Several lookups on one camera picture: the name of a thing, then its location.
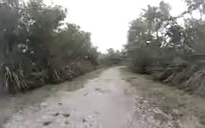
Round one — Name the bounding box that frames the pale dirt path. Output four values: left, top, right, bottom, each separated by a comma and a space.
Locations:
3, 65, 138, 128

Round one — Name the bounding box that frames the row of trees and bushes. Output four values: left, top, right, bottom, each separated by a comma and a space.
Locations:
0, 0, 108, 98
121, 0, 205, 98

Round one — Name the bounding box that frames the grass verge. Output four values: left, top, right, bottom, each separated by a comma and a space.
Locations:
118, 65, 205, 128

